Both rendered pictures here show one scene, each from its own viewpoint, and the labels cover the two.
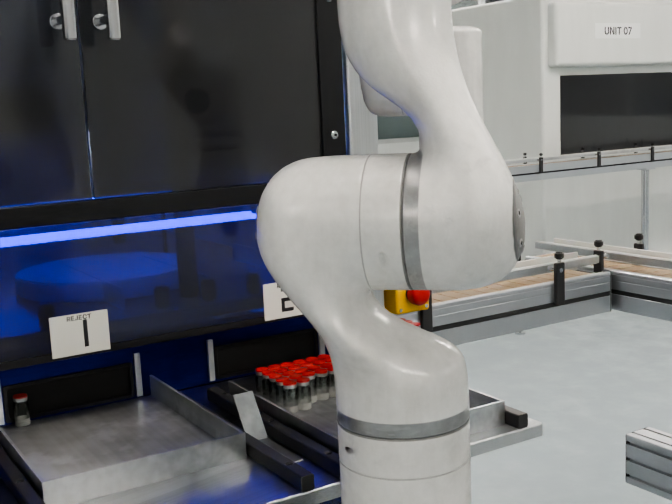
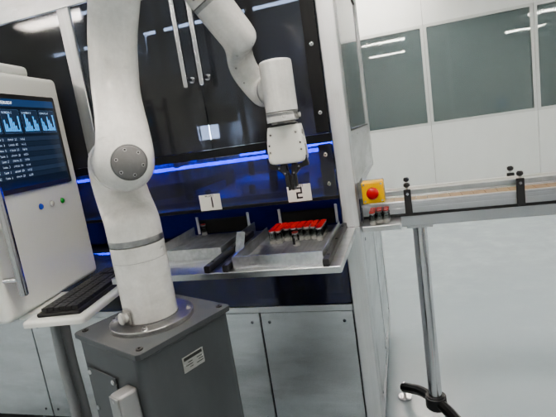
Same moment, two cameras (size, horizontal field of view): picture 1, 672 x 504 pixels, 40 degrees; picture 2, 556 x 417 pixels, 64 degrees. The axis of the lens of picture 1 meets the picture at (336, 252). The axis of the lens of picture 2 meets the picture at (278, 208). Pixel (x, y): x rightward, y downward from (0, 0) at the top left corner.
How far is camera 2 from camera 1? 1.08 m
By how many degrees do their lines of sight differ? 47
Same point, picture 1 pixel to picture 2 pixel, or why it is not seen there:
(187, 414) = not seen: hidden behind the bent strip
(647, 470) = not seen: outside the picture
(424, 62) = (95, 98)
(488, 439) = (303, 268)
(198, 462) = (202, 256)
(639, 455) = not seen: outside the picture
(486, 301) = (456, 200)
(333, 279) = (97, 185)
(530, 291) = (494, 195)
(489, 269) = (110, 183)
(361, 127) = (334, 107)
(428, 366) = (114, 221)
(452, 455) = (127, 258)
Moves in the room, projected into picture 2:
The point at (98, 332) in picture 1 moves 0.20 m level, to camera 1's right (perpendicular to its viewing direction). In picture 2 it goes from (217, 202) to (251, 203)
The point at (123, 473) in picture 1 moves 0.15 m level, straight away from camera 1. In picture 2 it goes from (174, 255) to (205, 242)
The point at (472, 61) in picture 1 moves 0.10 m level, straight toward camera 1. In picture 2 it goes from (274, 76) to (238, 79)
